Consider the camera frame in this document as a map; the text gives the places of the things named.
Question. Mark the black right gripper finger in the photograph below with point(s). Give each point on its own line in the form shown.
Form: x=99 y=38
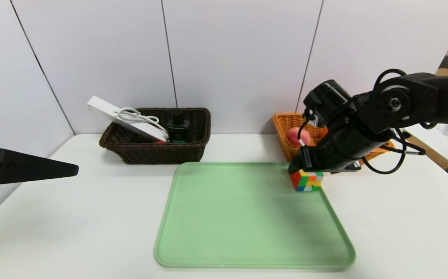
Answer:
x=293 y=167

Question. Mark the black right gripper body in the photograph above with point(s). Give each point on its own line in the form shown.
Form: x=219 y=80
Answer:
x=305 y=159

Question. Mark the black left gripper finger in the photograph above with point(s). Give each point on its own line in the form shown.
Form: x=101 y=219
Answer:
x=34 y=167

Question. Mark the colourful puzzle cube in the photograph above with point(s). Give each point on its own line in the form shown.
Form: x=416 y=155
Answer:
x=307 y=182

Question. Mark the pink red peach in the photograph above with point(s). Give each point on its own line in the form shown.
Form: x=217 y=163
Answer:
x=294 y=135

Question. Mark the white power strip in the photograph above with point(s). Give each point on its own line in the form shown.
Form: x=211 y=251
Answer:
x=131 y=122

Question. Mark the black pump bottle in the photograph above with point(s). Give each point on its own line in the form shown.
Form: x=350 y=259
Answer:
x=179 y=130

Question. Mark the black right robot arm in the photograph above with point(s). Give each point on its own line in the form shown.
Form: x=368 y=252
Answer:
x=402 y=108

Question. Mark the orange wicker basket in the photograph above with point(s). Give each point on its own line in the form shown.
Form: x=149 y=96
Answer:
x=284 y=135

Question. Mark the dark brown wicker basket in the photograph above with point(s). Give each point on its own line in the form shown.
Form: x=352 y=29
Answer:
x=150 y=155

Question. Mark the light green plastic tray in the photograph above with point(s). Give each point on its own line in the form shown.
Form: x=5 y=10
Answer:
x=247 y=224

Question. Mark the white side table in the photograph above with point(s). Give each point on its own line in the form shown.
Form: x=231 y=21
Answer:
x=441 y=145

